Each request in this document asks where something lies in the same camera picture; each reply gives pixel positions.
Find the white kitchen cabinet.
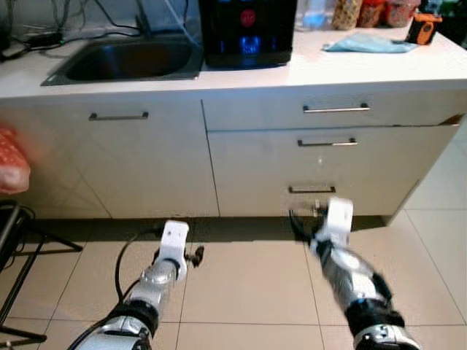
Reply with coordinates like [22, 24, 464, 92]
[0, 80, 467, 219]

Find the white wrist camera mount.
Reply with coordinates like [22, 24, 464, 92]
[159, 220, 189, 281]
[321, 198, 355, 249]

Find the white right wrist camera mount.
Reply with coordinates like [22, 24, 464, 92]
[321, 198, 355, 249]

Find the black countertop appliance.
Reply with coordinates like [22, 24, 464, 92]
[198, 0, 298, 70]

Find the orange black device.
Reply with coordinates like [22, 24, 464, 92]
[405, 13, 444, 46]

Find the yellow snack jar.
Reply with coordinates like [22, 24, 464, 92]
[332, 0, 366, 30]

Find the silver drawer handle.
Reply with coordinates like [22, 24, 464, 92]
[288, 184, 337, 195]
[297, 137, 358, 148]
[89, 111, 150, 122]
[303, 104, 371, 114]

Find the red plastic bag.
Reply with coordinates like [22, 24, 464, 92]
[0, 125, 31, 196]

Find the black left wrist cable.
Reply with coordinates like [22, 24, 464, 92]
[115, 227, 165, 307]

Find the metal faucet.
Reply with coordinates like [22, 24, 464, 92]
[136, 0, 153, 39]

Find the red snack jar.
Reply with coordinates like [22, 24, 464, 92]
[387, 0, 420, 26]
[361, 0, 387, 28]

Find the stainless steel sink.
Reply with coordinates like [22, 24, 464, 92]
[42, 35, 204, 87]

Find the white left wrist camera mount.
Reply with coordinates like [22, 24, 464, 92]
[159, 220, 189, 281]

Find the blue cloth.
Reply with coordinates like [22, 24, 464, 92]
[323, 33, 418, 54]

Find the clear plastic bottle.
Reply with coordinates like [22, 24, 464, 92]
[303, 0, 329, 30]

